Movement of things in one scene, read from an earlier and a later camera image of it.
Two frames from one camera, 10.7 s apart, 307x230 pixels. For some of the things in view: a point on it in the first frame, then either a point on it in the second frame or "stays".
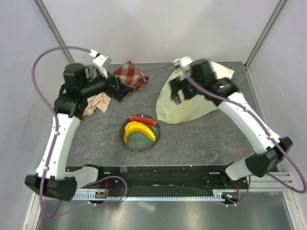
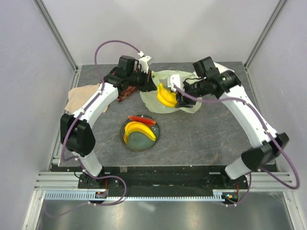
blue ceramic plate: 139,141 stays
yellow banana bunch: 137,126 stays
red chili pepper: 142,119 stays
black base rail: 162,178 stays
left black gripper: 120,91 → 148,85
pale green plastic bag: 192,109 → 150,97
